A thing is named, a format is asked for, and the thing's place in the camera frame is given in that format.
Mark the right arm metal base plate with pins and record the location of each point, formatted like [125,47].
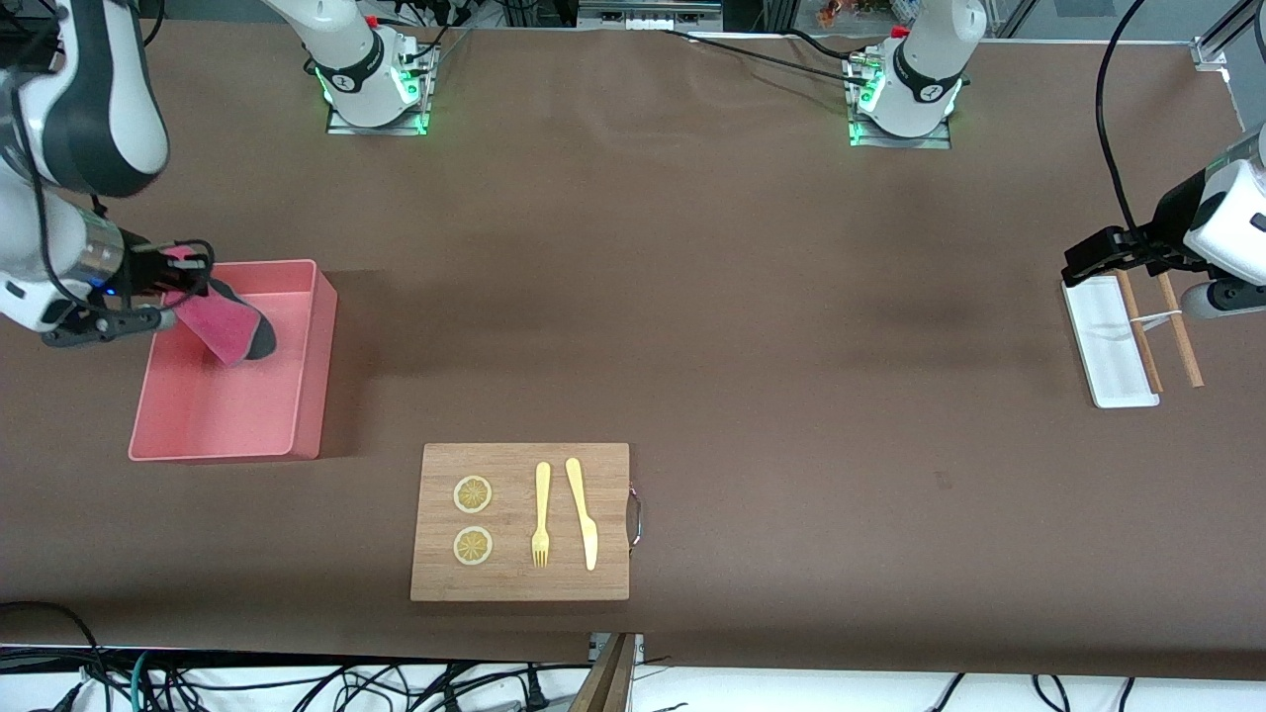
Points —
[341,127]

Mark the brown wooden beam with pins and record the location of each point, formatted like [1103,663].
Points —
[608,687]

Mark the yellow plastic knife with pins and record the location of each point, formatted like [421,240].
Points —
[589,539]

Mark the pink and grey cloth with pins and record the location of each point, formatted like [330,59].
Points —
[232,326]

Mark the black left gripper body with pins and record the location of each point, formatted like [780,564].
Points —
[1169,220]

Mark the white band between sticks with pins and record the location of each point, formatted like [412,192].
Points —
[1152,317]

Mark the white rectangular tray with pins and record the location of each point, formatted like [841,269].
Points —
[1103,346]

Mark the aluminium corner bracket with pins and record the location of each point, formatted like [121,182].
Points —
[1212,54]

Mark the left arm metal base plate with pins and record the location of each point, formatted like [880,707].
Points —
[935,141]

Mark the yellow lemon slice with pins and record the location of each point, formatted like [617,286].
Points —
[473,494]
[473,546]

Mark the grey power strip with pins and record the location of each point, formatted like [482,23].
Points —
[643,15]

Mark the wooden cutting board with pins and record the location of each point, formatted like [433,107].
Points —
[603,475]

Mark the yellow plastic fork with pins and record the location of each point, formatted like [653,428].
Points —
[542,485]

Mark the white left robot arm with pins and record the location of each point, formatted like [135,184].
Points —
[925,79]

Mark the small metal table bracket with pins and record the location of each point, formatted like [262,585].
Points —
[596,648]

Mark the pink plastic bin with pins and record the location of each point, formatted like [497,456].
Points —
[227,410]

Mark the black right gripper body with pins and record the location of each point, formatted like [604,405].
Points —
[141,272]

